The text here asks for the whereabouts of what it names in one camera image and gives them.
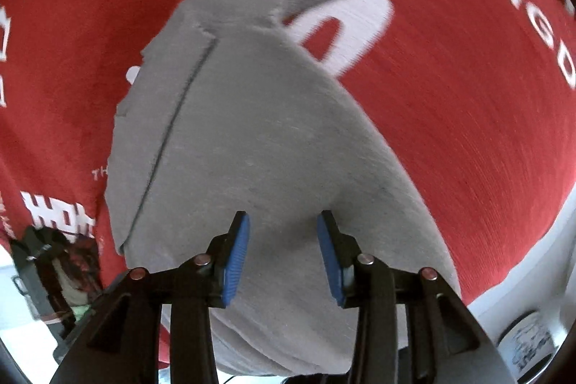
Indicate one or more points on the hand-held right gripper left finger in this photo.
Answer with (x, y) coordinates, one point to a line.
(236, 260)

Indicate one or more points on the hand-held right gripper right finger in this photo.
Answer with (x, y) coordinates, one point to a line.
(330, 265)

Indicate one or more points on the grey knitted small garment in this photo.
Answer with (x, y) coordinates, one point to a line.
(270, 118)

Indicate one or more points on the white printed round container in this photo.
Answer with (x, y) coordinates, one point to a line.
(526, 343)

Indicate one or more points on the red printed blanket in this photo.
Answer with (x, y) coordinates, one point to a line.
(450, 96)

